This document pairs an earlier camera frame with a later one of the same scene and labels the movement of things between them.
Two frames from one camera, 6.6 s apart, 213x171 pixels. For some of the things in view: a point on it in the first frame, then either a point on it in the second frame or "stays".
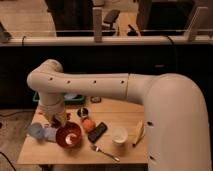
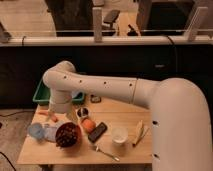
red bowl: [55, 123] to [66, 134]
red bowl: [68, 135] stays
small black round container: [82, 112] stays
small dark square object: [95, 99] stays
